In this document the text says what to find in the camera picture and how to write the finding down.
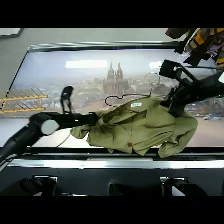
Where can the silver frame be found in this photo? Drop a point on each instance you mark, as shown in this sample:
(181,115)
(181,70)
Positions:
(100,163)

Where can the heap of clothes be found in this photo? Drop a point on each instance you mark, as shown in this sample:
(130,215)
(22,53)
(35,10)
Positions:
(203,41)

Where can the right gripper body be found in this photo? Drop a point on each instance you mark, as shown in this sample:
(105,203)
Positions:
(178,100)

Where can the black clothes hanger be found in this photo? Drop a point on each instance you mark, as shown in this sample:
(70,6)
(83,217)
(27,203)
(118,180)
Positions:
(107,97)

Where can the olive long-sleeved shirt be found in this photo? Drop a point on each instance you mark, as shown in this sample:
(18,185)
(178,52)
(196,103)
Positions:
(143,128)

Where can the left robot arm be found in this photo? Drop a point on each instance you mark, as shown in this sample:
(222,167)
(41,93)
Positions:
(28,133)

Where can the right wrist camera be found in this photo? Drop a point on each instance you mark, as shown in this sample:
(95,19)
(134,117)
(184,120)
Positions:
(170,69)

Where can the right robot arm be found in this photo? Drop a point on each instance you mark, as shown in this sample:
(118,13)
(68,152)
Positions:
(206,87)

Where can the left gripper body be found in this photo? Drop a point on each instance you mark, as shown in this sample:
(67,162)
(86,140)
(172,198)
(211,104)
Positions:
(85,119)

